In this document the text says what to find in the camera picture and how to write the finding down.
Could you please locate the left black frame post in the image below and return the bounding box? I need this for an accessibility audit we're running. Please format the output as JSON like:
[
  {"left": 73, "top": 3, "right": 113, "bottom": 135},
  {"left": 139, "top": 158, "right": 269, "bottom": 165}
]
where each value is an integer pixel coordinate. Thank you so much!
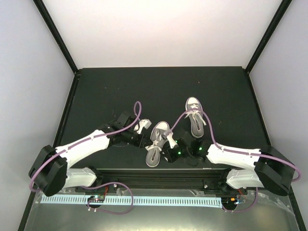
[{"left": 33, "top": 0, "right": 78, "bottom": 74}]

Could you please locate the right black frame post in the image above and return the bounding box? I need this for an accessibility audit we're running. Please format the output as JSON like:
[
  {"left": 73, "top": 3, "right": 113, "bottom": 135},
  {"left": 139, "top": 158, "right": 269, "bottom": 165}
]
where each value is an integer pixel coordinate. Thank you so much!
[{"left": 245, "top": 0, "right": 292, "bottom": 75}]

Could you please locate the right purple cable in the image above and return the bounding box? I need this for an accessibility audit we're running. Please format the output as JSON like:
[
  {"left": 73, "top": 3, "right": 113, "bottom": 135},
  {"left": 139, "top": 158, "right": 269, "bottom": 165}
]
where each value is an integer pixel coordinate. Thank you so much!
[{"left": 163, "top": 110, "right": 303, "bottom": 214}]

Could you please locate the purple cable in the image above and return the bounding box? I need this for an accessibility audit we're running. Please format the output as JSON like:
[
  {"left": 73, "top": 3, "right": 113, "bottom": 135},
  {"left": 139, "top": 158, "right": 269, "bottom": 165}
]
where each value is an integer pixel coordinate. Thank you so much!
[
  {"left": 28, "top": 101, "right": 134, "bottom": 214},
  {"left": 163, "top": 110, "right": 303, "bottom": 214}
]

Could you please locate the black frame post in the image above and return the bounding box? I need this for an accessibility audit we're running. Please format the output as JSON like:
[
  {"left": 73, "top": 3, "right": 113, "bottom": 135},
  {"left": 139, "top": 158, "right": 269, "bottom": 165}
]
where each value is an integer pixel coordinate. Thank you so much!
[
  {"left": 245, "top": 0, "right": 292, "bottom": 75},
  {"left": 33, "top": 0, "right": 78, "bottom": 74}
]

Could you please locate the white slotted cable duct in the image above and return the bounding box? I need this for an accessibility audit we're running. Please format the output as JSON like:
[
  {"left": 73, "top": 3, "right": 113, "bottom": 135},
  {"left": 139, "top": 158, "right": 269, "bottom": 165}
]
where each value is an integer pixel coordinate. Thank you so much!
[{"left": 40, "top": 194, "right": 222, "bottom": 208}]

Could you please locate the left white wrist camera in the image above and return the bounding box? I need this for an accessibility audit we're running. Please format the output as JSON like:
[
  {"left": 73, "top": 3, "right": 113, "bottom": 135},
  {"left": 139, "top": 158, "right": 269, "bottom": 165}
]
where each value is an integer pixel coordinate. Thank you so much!
[{"left": 134, "top": 119, "right": 152, "bottom": 134}]

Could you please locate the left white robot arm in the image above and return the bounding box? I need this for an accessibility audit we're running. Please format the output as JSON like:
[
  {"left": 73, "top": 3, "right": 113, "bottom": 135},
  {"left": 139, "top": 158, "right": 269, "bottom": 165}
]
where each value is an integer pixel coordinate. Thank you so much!
[{"left": 28, "top": 112, "right": 153, "bottom": 196}]

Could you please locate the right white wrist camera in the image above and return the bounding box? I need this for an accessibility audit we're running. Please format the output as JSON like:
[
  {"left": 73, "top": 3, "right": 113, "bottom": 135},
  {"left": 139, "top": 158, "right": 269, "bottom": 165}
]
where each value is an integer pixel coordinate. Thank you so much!
[{"left": 162, "top": 130, "right": 178, "bottom": 149}]

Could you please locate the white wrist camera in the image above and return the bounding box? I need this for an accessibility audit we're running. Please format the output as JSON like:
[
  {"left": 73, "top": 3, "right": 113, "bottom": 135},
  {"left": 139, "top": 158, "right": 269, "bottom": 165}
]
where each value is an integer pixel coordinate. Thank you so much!
[
  {"left": 134, "top": 119, "right": 152, "bottom": 134},
  {"left": 162, "top": 130, "right": 178, "bottom": 149}
]

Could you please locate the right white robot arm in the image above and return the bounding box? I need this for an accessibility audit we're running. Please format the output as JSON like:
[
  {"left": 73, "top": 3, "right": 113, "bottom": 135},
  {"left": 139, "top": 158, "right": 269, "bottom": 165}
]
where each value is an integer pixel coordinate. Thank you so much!
[{"left": 161, "top": 130, "right": 295, "bottom": 196}]

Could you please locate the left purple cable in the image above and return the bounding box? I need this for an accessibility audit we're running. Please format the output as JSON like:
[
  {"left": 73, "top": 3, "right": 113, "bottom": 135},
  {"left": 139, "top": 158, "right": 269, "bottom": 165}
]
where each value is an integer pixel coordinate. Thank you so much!
[{"left": 28, "top": 101, "right": 134, "bottom": 214}]

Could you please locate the right small circuit board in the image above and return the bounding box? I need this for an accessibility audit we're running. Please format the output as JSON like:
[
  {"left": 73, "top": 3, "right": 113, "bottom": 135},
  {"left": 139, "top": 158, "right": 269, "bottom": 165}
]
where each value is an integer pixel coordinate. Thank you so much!
[{"left": 227, "top": 197, "right": 238, "bottom": 204}]

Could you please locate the small circuit board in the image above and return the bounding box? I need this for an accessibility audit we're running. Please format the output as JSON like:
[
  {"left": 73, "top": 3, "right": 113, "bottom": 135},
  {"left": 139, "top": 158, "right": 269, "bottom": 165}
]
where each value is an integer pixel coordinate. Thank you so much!
[
  {"left": 227, "top": 197, "right": 238, "bottom": 204},
  {"left": 87, "top": 195, "right": 105, "bottom": 203}
]

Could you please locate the grey sneaker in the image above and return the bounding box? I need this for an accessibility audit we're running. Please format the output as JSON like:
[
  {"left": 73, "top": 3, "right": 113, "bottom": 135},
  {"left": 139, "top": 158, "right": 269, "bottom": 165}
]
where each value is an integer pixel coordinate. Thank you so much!
[
  {"left": 146, "top": 121, "right": 169, "bottom": 167},
  {"left": 185, "top": 97, "right": 206, "bottom": 138}
]

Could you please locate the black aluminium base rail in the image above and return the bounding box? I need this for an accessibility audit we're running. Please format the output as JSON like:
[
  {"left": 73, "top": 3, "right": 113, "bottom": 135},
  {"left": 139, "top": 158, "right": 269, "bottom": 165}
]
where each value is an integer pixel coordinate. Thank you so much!
[{"left": 90, "top": 169, "right": 247, "bottom": 197}]

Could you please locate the left small circuit board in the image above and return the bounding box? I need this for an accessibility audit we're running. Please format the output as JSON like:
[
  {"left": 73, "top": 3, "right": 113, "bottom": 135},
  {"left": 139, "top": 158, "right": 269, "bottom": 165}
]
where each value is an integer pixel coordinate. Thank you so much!
[{"left": 87, "top": 195, "right": 105, "bottom": 203}]

